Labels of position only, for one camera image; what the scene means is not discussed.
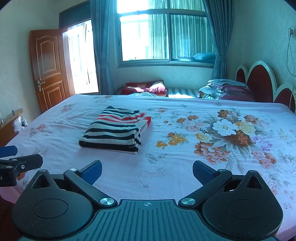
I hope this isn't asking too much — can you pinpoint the striped knit sweater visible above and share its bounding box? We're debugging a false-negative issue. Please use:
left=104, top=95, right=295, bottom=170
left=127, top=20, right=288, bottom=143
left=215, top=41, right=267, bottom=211
left=79, top=106, right=152, bottom=154

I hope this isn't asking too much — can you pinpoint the wooden side cabinet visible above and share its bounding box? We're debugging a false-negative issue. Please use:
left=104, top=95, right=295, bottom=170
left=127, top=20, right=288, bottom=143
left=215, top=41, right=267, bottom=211
left=0, top=108, right=23, bottom=147

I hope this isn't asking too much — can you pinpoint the floral white bed sheet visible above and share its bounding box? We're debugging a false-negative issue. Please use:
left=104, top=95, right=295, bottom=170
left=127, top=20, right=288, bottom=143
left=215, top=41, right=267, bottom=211
left=11, top=95, right=295, bottom=240

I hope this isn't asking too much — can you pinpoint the brown wooden door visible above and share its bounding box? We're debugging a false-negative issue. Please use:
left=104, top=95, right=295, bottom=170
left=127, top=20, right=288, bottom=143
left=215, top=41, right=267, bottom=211
left=29, top=29, right=75, bottom=113

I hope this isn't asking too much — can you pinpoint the folded quilt pile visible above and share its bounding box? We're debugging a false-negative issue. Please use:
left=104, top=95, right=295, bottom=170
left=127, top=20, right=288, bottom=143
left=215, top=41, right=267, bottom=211
left=198, top=79, right=255, bottom=102

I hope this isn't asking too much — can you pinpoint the striped mattress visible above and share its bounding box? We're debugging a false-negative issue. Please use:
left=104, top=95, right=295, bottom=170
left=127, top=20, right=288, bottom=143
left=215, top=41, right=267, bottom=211
left=168, top=88, right=200, bottom=98

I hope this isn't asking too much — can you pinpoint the red pillow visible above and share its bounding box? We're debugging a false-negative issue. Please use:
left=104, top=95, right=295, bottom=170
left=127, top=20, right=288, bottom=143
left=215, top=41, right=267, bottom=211
left=120, top=80, right=168, bottom=97

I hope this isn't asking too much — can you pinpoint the red white headboard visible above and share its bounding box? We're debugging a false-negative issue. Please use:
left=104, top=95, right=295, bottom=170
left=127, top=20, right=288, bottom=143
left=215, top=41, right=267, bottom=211
left=235, top=61, right=295, bottom=113

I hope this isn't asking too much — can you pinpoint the blue left curtain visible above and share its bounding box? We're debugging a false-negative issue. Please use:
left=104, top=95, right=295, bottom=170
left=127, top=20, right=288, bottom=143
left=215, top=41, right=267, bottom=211
left=90, top=0, right=115, bottom=95

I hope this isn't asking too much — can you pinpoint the blue curtain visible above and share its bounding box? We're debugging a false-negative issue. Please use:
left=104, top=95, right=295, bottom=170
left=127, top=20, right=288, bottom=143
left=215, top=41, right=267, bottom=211
left=90, top=0, right=115, bottom=95
left=203, top=0, right=234, bottom=79

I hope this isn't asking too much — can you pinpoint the blue right curtain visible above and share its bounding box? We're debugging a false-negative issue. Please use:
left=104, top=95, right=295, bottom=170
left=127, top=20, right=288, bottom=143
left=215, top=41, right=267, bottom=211
left=203, top=0, right=234, bottom=79

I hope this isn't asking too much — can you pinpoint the window with grey frame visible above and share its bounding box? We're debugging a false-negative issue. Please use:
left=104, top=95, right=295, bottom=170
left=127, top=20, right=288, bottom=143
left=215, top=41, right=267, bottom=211
left=115, top=1, right=216, bottom=67

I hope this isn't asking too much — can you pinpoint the white wall cable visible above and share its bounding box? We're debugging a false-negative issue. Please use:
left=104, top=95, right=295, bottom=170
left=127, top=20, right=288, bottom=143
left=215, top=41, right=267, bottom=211
left=285, top=27, right=296, bottom=77

